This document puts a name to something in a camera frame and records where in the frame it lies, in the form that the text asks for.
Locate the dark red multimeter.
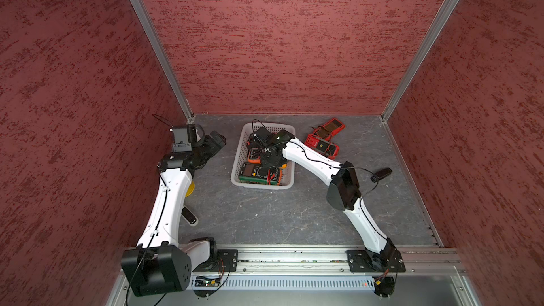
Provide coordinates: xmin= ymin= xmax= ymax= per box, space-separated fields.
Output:
xmin=313 ymin=118 xmax=346 ymax=141

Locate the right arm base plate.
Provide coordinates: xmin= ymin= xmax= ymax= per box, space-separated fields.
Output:
xmin=346 ymin=249 xmax=406 ymax=274

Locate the orange long multimeter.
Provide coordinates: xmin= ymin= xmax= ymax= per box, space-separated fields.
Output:
xmin=247 ymin=148 xmax=263 ymax=165

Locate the white black remote tester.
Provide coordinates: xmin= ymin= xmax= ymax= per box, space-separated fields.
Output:
xmin=181 ymin=206 xmax=198 ymax=227

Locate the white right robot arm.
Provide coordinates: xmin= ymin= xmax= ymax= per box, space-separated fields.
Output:
xmin=250 ymin=127 xmax=397 ymax=271

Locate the red clamp meter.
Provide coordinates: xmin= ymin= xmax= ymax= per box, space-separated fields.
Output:
xmin=305 ymin=134 xmax=339 ymax=160

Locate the yellow cup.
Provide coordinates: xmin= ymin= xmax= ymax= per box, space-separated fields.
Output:
xmin=186 ymin=182 xmax=195 ymax=197

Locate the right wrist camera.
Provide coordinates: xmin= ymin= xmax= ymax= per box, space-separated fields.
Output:
xmin=254 ymin=127 xmax=274 ymax=143

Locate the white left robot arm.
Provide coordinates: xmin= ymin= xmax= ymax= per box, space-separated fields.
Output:
xmin=120 ymin=125 xmax=226 ymax=297

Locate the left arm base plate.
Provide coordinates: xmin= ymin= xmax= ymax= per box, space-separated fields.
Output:
xmin=201 ymin=249 xmax=239 ymax=273

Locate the white plastic perforated basket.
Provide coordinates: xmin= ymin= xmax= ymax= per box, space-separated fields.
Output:
xmin=231 ymin=120 xmax=296 ymax=190

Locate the green multimeter DT9205A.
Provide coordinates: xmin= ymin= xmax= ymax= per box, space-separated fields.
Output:
xmin=238 ymin=162 xmax=283 ymax=186

